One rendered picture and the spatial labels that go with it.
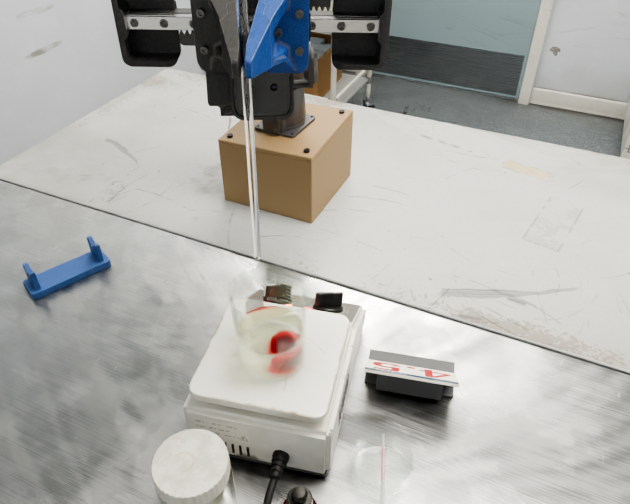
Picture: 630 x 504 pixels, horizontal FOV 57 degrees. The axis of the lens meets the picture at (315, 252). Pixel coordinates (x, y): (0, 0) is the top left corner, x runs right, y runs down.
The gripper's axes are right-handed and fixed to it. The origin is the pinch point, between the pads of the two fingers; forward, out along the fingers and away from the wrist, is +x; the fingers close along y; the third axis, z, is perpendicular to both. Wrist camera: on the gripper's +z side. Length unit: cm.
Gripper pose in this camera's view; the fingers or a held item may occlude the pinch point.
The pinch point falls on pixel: (247, 48)
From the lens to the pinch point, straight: 38.5
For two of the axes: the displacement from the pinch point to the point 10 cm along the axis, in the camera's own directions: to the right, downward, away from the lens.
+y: -10.0, -0.1, -0.1
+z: -0.2, 7.7, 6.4
